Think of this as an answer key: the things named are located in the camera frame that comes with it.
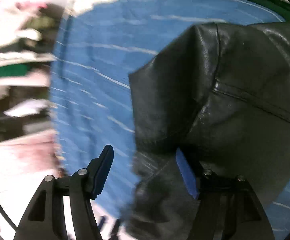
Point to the blue striped bed sheet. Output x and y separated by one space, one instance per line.
97 51

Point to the black leather jacket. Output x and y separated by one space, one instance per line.
220 93

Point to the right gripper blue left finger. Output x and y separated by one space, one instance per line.
44 216

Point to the cluttered storage shelf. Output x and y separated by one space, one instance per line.
28 33

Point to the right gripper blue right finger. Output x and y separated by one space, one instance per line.
229 207

